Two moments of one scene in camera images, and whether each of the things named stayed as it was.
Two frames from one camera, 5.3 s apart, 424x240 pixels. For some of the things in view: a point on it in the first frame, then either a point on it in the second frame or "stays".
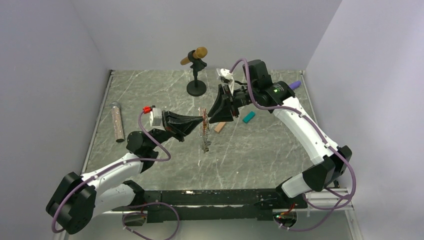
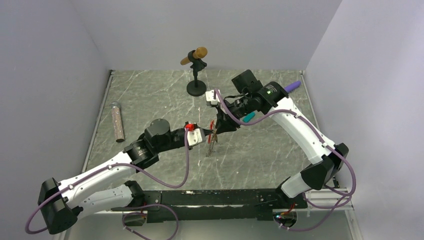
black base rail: x=167 y=206 stays
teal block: x=249 y=117 stays
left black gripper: x=178 y=125 to x=207 y=132
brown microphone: x=200 y=52 stays
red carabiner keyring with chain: x=206 y=143 to x=212 y=137
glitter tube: x=117 y=121 stays
